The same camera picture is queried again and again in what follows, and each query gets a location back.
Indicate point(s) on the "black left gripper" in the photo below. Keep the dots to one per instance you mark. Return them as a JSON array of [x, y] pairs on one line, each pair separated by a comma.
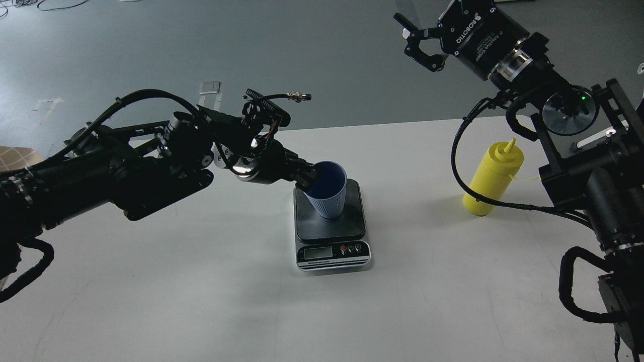
[[277, 162]]

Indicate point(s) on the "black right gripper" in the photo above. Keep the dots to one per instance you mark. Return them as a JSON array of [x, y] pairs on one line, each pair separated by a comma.
[[478, 33]]

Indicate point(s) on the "blue ribbed plastic cup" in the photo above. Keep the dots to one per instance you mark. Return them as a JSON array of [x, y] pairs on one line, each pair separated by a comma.
[[327, 193]]

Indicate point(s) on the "yellow squeeze bottle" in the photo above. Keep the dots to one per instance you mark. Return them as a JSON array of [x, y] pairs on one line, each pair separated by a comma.
[[498, 167]]

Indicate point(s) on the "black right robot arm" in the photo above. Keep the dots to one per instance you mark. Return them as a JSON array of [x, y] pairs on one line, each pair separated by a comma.
[[592, 139]]

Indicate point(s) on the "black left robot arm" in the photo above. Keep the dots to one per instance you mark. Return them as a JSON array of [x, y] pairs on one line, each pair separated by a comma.
[[142, 169]]

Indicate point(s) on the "black digital kitchen scale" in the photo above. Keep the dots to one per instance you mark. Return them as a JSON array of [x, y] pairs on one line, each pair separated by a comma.
[[324, 246]]

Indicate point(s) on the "grey floor plate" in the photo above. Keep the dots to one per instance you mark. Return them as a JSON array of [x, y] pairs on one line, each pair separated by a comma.
[[209, 88]]

